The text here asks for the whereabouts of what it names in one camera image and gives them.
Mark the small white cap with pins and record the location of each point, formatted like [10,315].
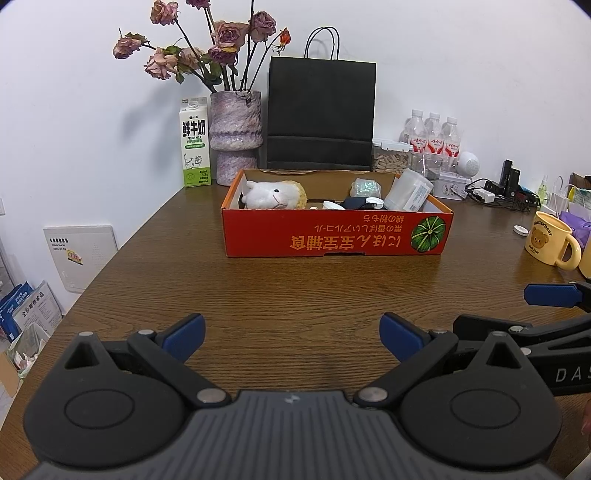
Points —
[521,230]

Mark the white round cap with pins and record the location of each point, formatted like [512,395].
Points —
[332,205]
[374,201]

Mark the clear plastic bag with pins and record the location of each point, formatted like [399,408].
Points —
[27,350]

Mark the white round device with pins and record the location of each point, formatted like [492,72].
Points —
[468,162]

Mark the white charger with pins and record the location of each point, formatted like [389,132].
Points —
[484,196]

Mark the yellow bear mug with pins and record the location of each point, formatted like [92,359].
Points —
[545,240]

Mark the clear plastic container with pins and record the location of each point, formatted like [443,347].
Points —
[408,191]

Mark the purple cloth item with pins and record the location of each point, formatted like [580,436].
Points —
[577,219]

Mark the red cardboard box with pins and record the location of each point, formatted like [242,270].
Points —
[332,235]

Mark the blue and white packets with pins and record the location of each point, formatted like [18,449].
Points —
[27,309]

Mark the clear jar of pellets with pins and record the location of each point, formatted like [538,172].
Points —
[390,161]

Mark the white wall panel box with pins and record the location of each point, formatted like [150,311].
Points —
[78,258]

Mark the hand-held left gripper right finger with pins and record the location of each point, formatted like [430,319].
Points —
[399,337]

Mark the pale tin box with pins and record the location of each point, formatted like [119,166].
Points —
[450,187]

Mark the purple textured vase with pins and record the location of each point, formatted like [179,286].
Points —
[235,134]

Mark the clear glass cup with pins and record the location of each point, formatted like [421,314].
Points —
[427,168]

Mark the black paper bag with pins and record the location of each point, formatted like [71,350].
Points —
[321,106]

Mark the clear water bottle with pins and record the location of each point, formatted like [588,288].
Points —
[414,131]
[452,138]
[434,136]

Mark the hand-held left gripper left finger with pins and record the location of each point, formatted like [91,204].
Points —
[187,334]

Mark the black power strip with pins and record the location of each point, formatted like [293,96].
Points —
[521,196]

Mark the iridescent glitter bag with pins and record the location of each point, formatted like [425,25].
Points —
[364,189]

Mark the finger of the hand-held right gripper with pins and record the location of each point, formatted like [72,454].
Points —
[549,294]
[475,326]

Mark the dried pink roses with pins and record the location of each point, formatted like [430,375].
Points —
[226,37]

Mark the white and yellow plush toy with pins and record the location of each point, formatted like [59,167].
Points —
[272,196]

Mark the green and white milk carton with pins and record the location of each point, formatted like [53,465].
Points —
[196,143]

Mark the wooden desktop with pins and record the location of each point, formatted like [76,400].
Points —
[286,295]

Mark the white paper bag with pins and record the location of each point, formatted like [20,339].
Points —
[561,198]

